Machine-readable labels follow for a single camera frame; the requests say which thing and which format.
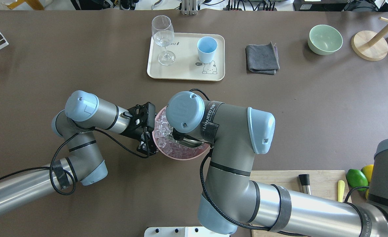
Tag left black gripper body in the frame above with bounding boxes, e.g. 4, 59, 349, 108
120, 102, 156, 141

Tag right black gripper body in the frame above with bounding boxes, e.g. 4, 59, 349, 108
172, 128, 202, 143

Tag steel ice scoop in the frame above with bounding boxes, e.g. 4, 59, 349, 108
169, 134, 204, 148

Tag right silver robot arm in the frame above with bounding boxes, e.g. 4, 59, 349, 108
166, 91, 388, 237

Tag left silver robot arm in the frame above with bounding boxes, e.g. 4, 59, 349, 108
0, 90, 157, 216

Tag clear ice cubes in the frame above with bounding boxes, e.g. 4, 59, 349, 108
155, 110, 207, 157

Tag blue cup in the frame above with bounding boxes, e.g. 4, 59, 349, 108
197, 37, 218, 64

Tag wooden cup tree stand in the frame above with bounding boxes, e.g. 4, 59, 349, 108
350, 17, 388, 61

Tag pink bowl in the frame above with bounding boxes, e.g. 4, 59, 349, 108
152, 106, 211, 161

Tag cream serving tray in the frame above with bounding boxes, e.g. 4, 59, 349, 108
147, 33, 225, 81

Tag clear wine glass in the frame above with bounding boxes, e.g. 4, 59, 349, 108
151, 15, 176, 66

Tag wooden cutting board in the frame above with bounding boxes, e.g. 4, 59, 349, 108
251, 171, 361, 237

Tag yellow plastic knife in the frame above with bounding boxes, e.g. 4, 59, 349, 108
337, 180, 345, 202

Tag mint green bowl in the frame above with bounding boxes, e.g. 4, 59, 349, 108
308, 25, 343, 55

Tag green lime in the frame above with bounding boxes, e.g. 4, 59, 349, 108
346, 169, 369, 188

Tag yellow lemon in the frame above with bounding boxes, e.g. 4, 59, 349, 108
361, 164, 374, 183

